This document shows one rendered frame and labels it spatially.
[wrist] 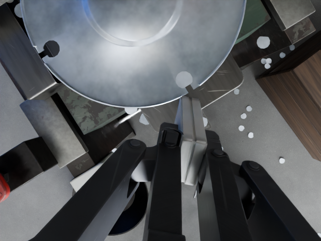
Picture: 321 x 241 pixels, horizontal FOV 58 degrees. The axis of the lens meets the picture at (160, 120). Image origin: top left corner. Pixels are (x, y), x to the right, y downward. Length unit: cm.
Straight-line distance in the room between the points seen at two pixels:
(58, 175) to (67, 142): 73
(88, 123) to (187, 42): 25
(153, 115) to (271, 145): 91
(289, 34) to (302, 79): 31
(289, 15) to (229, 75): 22
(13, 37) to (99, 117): 19
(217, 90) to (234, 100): 81
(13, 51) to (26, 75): 4
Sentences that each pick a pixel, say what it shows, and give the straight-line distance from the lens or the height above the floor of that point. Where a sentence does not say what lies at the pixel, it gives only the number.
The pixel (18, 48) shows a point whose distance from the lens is 52.
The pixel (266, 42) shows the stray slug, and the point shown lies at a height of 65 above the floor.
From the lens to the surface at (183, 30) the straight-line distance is 39.
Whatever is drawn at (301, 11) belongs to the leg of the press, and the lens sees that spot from 59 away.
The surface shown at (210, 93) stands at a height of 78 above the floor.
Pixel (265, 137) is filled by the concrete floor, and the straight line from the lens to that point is 124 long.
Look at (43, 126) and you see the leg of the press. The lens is 57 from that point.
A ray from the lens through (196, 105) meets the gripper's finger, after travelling 21.
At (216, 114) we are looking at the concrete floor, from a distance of 118.
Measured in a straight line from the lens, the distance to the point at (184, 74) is 39.
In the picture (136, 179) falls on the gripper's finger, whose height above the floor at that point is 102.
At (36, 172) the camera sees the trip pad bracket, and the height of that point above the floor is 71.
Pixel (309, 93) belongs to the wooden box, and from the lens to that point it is 91.
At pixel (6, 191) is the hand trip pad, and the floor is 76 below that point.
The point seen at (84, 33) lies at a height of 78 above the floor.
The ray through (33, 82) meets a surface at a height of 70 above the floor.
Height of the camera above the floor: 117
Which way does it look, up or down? 86 degrees down
